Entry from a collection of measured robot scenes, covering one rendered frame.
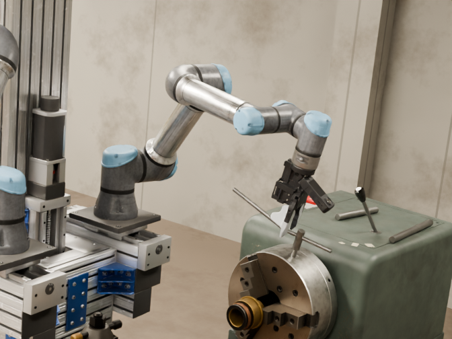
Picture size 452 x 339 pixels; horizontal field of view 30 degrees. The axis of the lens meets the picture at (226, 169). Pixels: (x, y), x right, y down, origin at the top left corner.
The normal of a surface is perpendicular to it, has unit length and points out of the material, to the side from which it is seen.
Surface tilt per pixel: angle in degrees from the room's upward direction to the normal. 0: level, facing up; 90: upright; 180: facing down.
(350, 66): 90
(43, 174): 90
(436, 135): 90
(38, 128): 90
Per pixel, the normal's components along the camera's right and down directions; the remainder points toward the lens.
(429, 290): 0.75, 0.23
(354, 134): -0.56, 0.15
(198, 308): 0.10, -0.97
